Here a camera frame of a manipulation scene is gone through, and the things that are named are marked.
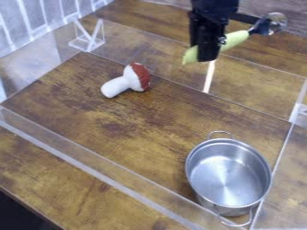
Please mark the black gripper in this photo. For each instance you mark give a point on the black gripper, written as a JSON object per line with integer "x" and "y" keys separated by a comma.
{"x": 208, "y": 34}

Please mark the red capped toy mushroom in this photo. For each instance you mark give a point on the red capped toy mushroom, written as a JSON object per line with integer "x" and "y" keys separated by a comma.
{"x": 134, "y": 79}

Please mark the green handled metal spoon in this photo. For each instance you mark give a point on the green handled metal spoon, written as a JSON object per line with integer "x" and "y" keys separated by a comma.
{"x": 265, "y": 26}

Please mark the clear acrylic bracket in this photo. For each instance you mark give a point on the clear acrylic bracket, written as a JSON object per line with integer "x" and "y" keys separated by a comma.
{"x": 88, "y": 41}

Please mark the black strip on table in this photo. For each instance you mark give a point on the black strip on table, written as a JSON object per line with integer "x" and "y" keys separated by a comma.
{"x": 240, "y": 17}

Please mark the clear acrylic front barrier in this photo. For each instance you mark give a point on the clear acrylic front barrier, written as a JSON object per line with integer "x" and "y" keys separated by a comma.
{"x": 132, "y": 184}

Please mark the stainless steel pot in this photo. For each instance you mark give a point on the stainless steel pot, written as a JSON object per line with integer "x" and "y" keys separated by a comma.
{"x": 229, "y": 177}

